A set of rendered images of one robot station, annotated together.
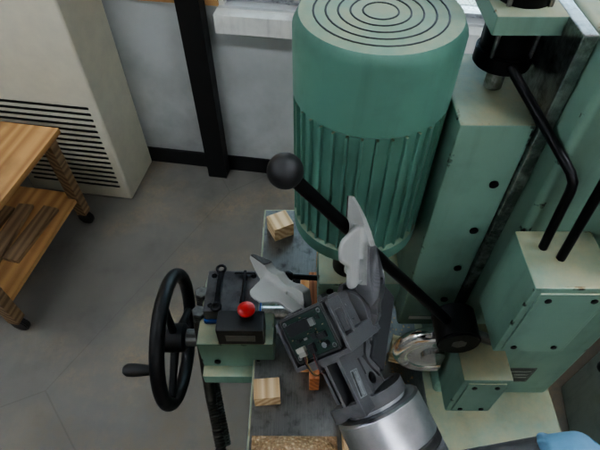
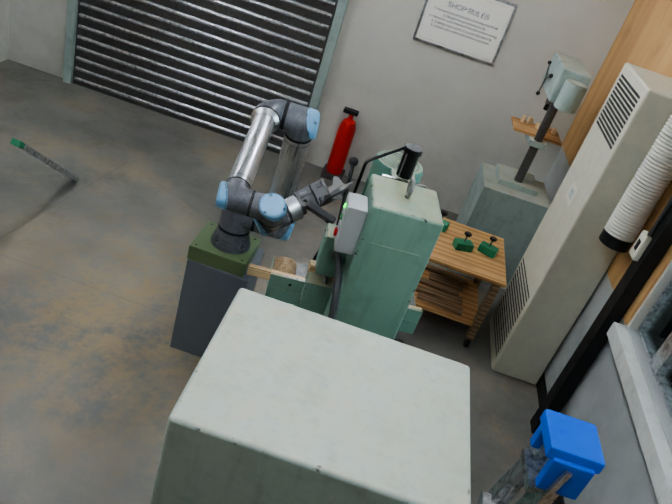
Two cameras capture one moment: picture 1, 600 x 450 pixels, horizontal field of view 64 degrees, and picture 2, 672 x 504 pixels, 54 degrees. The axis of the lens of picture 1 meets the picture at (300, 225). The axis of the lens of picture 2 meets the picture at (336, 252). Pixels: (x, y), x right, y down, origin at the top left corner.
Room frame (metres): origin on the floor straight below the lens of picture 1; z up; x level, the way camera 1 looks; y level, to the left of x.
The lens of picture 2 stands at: (0.04, -2.14, 2.36)
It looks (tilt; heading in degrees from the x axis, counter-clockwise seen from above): 31 degrees down; 81
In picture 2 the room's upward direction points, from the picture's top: 19 degrees clockwise
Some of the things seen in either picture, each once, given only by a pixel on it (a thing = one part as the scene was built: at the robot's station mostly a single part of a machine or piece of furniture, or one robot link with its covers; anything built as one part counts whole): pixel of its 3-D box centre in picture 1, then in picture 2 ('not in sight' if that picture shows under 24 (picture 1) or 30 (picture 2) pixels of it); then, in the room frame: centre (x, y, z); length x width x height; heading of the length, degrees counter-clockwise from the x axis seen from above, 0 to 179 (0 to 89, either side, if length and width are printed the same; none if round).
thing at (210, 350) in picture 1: (240, 321); not in sight; (0.45, 0.11, 0.91); 0.15 x 0.14 x 0.09; 0
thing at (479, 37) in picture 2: not in sight; (464, 22); (1.16, 2.86, 1.48); 0.64 x 0.02 x 0.46; 171
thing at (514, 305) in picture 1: (539, 295); (332, 250); (0.31, -0.29, 1.22); 0.09 x 0.08 x 0.15; 90
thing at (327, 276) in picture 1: (357, 281); not in sight; (0.47, -0.10, 1.03); 0.14 x 0.07 x 0.09; 90
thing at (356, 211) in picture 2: not in sight; (350, 223); (0.32, -0.40, 1.40); 0.10 x 0.06 x 0.16; 90
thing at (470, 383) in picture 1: (470, 369); (315, 292); (0.31, -0.26, 1.02); 0.09 x 0.07 x 0.12; 0
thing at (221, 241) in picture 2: not in sight; (232, 234); (-0.04, 0.53, 0.67); 0.19 x 0.19 x 0.10
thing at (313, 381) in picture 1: (313, 328); not in sight; (0.43, -0.03, 0.92); 0.22 x 0.02 x 0.05; 0
